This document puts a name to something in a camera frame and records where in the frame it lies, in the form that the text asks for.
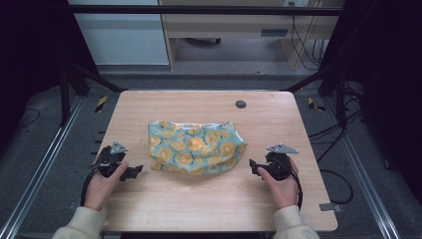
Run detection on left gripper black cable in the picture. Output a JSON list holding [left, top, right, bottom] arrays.
[[80, 167, 101, 207]]

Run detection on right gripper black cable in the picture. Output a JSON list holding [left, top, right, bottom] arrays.
[[282, 158, 304, 210]]

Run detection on black floor cable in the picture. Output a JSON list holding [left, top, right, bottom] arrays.
[[308, 109, 364, 205]]

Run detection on black horizontal bar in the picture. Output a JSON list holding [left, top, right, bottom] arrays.
[[68, 4, 344, 17]]

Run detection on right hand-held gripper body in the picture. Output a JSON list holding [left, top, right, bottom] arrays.
[[258, 143, 300, 182]]

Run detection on person's right hand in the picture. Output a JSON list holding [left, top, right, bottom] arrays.
[[257, 156, 301, 210]]

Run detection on yellow black striped tape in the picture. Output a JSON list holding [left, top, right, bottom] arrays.
[[307, 97, 326, 113], [95, 96, 108, 114]]

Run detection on person's left hand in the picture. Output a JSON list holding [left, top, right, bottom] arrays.
[[83, 161, 128, 212]]

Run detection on aluminium floor rail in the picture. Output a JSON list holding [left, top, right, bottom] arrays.
[[322, 98, 401, 239], [0, 96, 84, 239]]

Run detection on white cabinet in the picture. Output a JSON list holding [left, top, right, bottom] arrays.
[[68, 0, 170, 66]]

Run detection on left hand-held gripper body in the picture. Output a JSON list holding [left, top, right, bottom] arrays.
[[91, 140, 129, 178]]

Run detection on teal cloth with orange print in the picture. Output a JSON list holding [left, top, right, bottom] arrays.
[[147, 119, 248, 176]]

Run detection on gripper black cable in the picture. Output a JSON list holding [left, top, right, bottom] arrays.
[[80, 167, 101, 207], [282, 158, 304, 210]]

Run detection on hanging black cables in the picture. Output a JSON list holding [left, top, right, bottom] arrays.
[[290, 14, 327, 72]]

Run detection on wooden desk with drawer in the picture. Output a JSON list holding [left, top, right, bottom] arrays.
[[158, 0, 346, 73]]

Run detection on grey metal bracket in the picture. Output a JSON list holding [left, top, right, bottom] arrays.
[[318, 202, 343, 213]]

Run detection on black metal stand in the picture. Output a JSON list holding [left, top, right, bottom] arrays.
[[285, 64, 348, 128], [59, 63, 128, 127]]

